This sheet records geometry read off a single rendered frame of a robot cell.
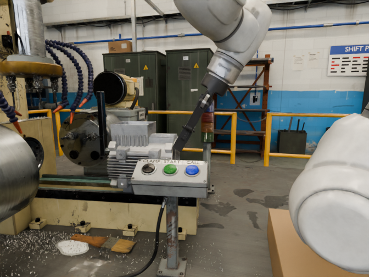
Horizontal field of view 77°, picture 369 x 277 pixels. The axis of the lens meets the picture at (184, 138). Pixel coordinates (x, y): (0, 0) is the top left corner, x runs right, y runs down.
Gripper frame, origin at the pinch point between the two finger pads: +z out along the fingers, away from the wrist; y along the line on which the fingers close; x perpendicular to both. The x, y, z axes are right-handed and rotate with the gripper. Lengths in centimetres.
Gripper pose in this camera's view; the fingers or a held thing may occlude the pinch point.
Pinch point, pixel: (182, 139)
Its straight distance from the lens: 69.6
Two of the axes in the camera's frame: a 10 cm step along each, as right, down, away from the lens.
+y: -1.2, 1.7, -9.8
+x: 8.6, 5.1, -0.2
